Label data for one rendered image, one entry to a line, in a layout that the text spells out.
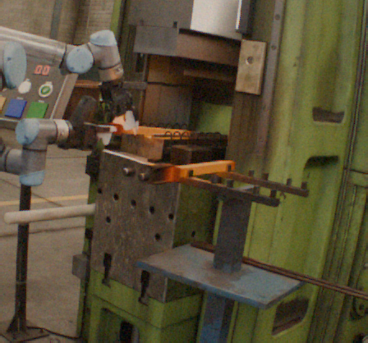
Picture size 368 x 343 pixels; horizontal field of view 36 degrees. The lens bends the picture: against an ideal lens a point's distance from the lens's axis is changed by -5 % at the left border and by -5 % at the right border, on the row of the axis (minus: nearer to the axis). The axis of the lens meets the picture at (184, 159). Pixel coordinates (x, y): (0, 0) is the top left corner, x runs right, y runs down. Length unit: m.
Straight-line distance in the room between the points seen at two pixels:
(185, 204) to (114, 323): 0.61
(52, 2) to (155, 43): 9.56
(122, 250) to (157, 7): 0.85
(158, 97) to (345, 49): 0.74
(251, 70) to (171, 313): 0.86
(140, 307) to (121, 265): 0.16
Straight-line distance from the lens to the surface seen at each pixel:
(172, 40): 1.98
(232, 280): 1.58
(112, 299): 2.16
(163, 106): 2.34
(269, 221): 1.93
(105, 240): 2.13
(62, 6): 11.71
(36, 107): 2.26
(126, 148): 2.11
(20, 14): 11.13
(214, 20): 2.03
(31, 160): 1.70
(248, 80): 1.93
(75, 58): 1.66
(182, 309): 2.08
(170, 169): 1.50
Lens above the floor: 1.23
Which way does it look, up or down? 9 degrees down
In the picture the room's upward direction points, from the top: 8 degrees clockwise
